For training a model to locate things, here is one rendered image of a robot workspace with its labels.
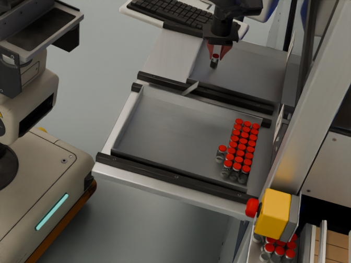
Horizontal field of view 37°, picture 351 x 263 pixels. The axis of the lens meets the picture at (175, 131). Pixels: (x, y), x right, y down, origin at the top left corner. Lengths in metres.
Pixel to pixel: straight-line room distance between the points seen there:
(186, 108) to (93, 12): 2.03
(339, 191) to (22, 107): 0.90
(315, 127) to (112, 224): 1.39
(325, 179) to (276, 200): 0.11
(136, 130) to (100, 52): 1.74
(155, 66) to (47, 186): 0.69
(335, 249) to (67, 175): 1.15
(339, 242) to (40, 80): 0.96
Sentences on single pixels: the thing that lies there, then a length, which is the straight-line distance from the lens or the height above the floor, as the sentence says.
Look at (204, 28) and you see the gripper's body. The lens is 1.54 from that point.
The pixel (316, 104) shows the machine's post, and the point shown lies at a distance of 0.98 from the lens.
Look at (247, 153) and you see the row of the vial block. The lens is 1.31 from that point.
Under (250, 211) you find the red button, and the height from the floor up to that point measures 1.00.
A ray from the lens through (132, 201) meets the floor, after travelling 2.33.
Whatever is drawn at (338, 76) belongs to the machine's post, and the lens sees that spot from 0.94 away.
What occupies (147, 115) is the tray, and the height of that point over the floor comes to 0.88.
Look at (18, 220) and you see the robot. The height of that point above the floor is 0.28.
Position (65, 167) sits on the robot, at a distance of 2.07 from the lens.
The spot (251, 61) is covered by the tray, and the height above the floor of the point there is 0.88.
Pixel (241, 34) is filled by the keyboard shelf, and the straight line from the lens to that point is 1.94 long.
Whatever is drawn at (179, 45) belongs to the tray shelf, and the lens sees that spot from 1.68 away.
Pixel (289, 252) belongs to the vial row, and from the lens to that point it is 1.16.
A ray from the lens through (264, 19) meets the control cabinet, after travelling 2.02.
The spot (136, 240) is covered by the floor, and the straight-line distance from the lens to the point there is 2.21.
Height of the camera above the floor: 1.85
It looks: 44 degrees down
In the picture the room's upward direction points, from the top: 11 degrees clockwise
